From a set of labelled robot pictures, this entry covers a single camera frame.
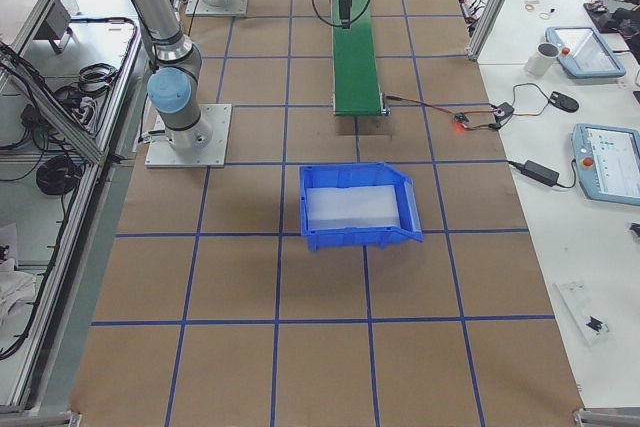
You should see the green conveyor belt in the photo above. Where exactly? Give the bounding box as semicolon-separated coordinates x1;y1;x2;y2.
332;0;388;116

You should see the small sensor circuit board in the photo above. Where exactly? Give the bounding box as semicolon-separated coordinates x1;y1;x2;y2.
453;112;469;130

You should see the white mug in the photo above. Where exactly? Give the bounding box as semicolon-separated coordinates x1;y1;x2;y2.
524;42;559;77

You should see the blue plastic bin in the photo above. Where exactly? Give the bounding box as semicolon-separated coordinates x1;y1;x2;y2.
299;162;423;252

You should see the black computer mouse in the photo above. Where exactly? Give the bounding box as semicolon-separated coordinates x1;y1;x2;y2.
549;91;579;113

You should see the far teach pendant tablet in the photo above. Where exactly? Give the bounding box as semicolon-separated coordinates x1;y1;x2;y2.
545;26;626;79

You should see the teach pendant tablet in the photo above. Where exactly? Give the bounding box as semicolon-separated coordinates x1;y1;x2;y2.
571;123;639;206
545;26;626;79

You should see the black power adapter brick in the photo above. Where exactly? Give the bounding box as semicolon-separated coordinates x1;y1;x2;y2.
520;160;559;187

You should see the near teach pendant tablet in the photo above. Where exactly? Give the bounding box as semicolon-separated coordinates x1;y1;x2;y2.
571;123;639;206

